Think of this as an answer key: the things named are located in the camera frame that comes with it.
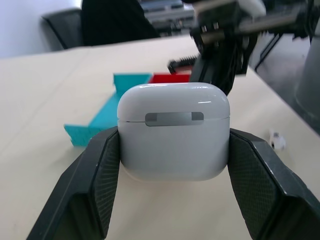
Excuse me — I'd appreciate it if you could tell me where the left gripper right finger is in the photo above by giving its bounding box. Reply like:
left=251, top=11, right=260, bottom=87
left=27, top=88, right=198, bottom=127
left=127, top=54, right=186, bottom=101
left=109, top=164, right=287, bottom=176
left=227, top=127, right=320, bottom=240

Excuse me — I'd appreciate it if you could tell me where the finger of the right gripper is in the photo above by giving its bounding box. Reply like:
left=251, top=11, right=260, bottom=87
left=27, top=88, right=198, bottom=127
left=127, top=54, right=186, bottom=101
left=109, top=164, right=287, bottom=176
left=166, top=55, right=202, bottom=75
left=189, top=56, right=237, bottom=95

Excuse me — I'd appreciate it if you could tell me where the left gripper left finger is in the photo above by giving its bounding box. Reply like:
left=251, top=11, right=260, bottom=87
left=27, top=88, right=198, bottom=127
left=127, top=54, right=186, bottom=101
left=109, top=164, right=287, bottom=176
left=24, top=126, right=121, bottom=240

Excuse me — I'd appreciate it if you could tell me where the white earbud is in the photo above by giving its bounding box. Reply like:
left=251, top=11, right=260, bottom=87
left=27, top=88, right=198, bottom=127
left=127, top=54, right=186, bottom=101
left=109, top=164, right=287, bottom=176
left=268, top=128, right=287, bottom=151

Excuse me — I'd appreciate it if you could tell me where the white earbuds charging case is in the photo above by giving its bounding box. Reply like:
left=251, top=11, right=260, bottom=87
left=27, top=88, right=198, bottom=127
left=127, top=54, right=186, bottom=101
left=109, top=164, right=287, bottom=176
left=116, top=81, right=231, bottom=181

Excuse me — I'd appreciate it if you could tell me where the red plastic tray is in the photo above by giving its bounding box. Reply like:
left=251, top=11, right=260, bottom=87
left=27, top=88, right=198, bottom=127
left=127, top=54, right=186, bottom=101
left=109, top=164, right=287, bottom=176
left=147, top=72, right=191, bottom=85

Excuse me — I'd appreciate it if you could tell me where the grey stacked equipment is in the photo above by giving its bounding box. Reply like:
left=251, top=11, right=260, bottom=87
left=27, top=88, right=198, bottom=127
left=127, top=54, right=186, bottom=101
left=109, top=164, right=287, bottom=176
left=142, top=0, right=198, bottom=38

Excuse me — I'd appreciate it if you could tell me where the black rounded chair back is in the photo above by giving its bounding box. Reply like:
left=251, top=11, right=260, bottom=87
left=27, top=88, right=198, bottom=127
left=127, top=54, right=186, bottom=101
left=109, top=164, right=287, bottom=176
left=81, top=0, right=161, bottom=47

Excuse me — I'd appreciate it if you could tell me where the turquoise plastic tray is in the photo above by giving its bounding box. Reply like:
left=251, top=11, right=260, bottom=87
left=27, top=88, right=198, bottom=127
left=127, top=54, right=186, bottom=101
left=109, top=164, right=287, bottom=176
left=63, top=72, right=152, bottom=148

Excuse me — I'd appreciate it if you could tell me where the black angular office chair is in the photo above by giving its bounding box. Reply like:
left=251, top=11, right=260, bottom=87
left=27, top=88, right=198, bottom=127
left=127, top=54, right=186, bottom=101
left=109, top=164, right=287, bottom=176
left=41, top=7, right=85, bottom=51

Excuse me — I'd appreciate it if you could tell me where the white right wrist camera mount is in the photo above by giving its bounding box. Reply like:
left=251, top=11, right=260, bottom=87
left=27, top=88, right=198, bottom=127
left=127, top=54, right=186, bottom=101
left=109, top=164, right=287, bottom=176
left=237, top=0, right=267, bottom=18

